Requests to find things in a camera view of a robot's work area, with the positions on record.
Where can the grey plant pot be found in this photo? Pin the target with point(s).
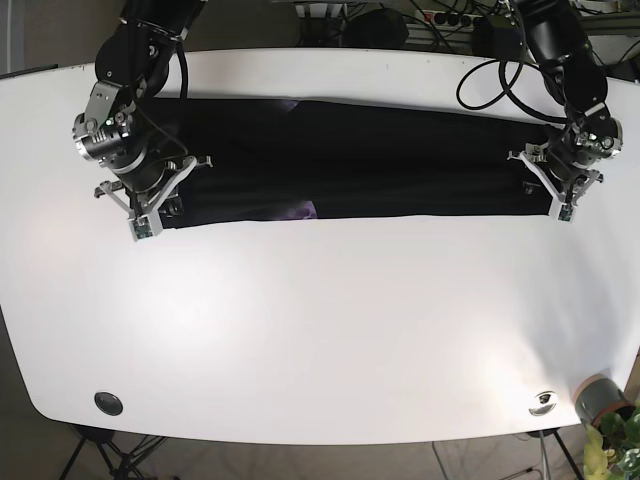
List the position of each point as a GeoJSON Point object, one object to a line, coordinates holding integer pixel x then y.
{"type": "Point", "coordinates": [597, 396]}

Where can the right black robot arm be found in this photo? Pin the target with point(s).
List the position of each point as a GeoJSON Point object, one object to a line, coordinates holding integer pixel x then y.
{"type": "Point", "coordinates": [148, 159]}

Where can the white power strip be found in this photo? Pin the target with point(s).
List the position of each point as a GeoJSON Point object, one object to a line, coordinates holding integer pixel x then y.
{"type": "Point", "coordinates": [450, 20]}

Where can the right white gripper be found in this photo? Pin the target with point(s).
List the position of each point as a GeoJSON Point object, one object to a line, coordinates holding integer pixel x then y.
{"type": "Point", "coordinates": [151, 191]}

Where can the silver table grommet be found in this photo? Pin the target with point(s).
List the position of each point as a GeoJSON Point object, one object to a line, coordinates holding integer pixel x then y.
{"type": "Point", "coordinates": [543, 403]}

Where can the black table grommet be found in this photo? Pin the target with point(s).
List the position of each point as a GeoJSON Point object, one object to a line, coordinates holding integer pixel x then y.
{"type": "Point", "coordinates": [108, 403]}

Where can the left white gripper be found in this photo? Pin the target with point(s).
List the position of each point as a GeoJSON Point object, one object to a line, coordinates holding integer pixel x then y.
{"type": "Point", "coordinates": [565, 183]}

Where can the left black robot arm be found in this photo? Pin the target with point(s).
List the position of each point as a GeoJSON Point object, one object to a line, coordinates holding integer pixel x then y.
{"type": "Point", "coordinates": [563, 54]}

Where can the green potted plant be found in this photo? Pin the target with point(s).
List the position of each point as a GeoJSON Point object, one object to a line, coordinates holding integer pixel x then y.
{"type": "Point", "coordinates": [611, 450]}

